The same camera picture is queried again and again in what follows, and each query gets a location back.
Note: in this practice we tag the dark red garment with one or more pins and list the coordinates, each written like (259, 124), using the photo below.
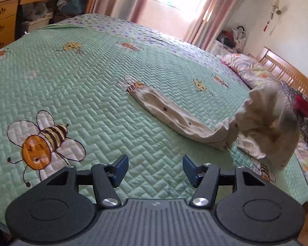
(306, 106)

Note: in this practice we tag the green bee print quilted bedspread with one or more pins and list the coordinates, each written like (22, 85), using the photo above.
(79, 87)

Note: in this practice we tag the white storage bin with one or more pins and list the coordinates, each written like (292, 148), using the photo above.
(36, 24)

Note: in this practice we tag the wooden bed headboard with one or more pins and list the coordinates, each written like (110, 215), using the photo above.
(285, 69)

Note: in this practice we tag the beige smiley print pants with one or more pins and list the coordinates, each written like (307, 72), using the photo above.
(184, 123)

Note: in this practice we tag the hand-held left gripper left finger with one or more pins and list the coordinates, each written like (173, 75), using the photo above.
(120, 169)

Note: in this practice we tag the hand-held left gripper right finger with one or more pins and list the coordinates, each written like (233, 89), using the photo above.
(190, 170)

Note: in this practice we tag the blue bag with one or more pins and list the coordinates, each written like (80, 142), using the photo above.
(71, 5)

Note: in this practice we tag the pink floral duvet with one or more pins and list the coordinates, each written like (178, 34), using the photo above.
(249, 69)

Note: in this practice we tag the wooden desk with drawers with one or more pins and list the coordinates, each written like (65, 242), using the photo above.
(2, 18)

